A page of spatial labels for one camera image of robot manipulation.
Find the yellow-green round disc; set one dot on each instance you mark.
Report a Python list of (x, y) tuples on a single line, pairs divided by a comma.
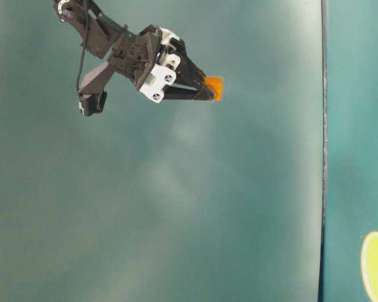
[(369, 265)]

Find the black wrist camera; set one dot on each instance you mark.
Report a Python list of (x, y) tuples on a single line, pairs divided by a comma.
[(91, 93)]

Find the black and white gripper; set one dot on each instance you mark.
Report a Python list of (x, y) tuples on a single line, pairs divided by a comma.
[(153, 61)]

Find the orange block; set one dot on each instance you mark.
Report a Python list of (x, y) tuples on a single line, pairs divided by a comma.
[(216, 85)]

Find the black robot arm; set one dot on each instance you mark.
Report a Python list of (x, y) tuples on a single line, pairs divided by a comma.
[(98, 31)]

